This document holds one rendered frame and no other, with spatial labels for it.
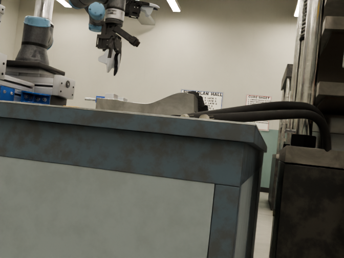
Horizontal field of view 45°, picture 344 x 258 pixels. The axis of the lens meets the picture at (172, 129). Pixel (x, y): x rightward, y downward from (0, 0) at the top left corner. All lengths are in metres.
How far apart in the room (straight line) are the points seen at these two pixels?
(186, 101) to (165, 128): 0.65
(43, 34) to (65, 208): 1.20
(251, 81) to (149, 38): 2.45
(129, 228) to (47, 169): 0.23
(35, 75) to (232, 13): 7.55
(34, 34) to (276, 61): 7.30
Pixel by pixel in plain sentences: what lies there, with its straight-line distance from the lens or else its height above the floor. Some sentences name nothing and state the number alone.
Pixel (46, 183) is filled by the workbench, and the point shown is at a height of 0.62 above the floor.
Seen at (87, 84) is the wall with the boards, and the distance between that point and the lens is 9.60.
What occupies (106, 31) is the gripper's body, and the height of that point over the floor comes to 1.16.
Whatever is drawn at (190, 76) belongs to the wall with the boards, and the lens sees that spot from 8.96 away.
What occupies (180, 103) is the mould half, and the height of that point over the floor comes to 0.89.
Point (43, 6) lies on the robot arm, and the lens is 2.20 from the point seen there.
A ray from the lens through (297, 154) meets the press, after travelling 1.52.
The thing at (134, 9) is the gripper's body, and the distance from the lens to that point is 2.21.
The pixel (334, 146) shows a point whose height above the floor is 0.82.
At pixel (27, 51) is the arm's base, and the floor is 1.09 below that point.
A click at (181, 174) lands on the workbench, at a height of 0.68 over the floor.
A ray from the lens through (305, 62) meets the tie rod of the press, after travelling 1.60.
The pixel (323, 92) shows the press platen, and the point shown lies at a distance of 1.64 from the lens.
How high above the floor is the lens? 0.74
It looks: 2 degrees up
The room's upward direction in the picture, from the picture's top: 6 degrees clockwise
